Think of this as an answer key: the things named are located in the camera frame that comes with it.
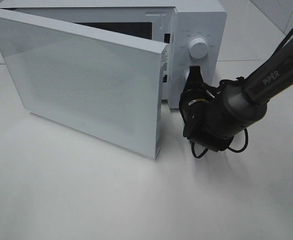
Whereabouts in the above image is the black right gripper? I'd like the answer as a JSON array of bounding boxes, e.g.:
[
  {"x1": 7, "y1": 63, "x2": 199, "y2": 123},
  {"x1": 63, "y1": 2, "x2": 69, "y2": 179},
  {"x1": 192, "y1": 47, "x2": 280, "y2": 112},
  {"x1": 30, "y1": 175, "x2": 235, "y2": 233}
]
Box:
[{"x1": 179, "y1": 65, "x2": 213, "y2": 133}]

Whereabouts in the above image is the white timer knob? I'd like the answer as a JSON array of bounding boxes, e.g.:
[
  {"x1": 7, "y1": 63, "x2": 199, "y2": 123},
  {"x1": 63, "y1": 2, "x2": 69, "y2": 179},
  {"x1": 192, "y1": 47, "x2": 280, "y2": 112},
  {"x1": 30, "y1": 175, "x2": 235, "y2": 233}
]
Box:
[{"x1": 183, "y1": 70, "x2": 190, "y2": 83}]

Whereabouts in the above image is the white microwave door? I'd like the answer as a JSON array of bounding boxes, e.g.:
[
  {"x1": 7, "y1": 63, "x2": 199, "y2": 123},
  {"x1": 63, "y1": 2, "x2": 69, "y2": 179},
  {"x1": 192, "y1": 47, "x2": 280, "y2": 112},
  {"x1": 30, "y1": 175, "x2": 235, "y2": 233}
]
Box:
[{"x1": 0, "y1": 8, "x2": 167, "y2": 159}]

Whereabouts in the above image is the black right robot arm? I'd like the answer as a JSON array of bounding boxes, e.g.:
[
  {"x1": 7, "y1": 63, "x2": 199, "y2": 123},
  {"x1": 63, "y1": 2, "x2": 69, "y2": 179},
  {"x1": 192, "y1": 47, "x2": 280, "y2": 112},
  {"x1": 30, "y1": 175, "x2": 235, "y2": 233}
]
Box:
[{"x1": 179, "y1": 38, "x2": 293, "y2": 152}]

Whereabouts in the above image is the upper white power knob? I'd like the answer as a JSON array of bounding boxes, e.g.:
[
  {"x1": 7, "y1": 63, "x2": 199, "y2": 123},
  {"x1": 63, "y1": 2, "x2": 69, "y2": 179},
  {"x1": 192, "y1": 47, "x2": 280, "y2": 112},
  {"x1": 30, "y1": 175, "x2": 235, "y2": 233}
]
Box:
[{"x1": 188, "y1": 36, "x2": 209, "y2": 59}]

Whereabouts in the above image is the white warning label sticker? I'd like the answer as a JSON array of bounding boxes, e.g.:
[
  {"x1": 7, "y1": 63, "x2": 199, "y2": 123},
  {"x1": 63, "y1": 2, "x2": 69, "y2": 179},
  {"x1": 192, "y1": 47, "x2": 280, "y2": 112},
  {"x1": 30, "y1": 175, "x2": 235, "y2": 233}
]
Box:
[{"x1": 161, "y1": 48, "x2": 168, "y2": 71}]

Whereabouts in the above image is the white microwave oven body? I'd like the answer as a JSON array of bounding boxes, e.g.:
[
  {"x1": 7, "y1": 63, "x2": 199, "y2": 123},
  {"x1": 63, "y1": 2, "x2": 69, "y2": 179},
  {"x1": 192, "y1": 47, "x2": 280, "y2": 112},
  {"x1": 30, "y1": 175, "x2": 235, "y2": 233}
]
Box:
[{"x1": 0, "y1": 0, "x2": 227, "y2": 109}]

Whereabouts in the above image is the black camera cable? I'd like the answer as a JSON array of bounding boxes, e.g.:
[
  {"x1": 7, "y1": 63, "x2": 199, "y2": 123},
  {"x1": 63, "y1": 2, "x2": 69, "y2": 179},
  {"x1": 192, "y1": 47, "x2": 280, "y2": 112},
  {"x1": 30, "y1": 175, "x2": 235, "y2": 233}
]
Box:
[{"x1": 188, "y1": 7, "x2": 293, "y2": 159}]

